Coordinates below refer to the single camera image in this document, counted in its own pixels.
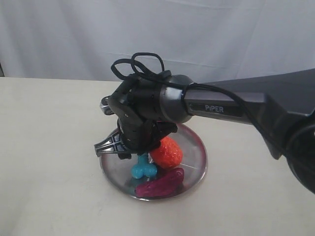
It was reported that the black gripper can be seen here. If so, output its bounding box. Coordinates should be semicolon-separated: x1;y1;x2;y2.
94;74;178;159

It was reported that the teal toy bone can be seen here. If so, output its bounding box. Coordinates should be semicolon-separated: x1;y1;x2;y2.
131;153;158;179

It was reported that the dark grey Piper robot arm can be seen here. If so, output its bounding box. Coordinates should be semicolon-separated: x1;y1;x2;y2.
94;69;315;192

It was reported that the orange-red toy strawberry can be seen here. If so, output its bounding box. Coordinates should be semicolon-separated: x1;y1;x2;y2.
150;136;183;170

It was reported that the round stainless steel plate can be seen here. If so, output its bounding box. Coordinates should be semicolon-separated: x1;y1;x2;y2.
99;124;208;201

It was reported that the purple toy sweet potato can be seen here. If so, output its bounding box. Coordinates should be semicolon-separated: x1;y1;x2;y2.
135;167;185;198

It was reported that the white backdrop cloth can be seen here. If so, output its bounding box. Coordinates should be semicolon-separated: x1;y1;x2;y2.
0;0;315;83

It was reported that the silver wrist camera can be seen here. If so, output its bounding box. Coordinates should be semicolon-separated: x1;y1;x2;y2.
100;96;114;116

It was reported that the black cable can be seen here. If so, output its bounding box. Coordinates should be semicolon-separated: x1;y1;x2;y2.
110;52;252;121

